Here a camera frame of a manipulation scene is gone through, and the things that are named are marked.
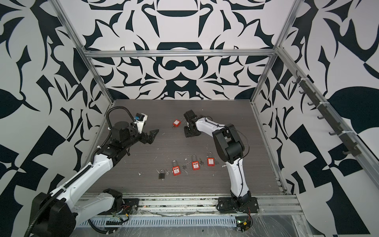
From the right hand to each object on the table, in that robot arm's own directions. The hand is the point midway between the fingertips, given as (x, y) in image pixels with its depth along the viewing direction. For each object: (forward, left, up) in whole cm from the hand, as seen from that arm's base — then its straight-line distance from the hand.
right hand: (190, 132), depth 101 cm
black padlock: (-28, +16, -1) cm, 32 cm away
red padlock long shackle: (-20, -12, -1) cm, 23 cm away
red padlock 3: (-23, -3, 0) cm, 23 cm away
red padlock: (+7, +9, +1) cm, 12 cm away
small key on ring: (-27, +13, -1) cm, 30 cm away
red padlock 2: (-26, +8, 0) cm, 27 cm away
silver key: (-22, -6, -1) cm, 22 cm away
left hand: (-8, +20, +22) cm, 31 cm away
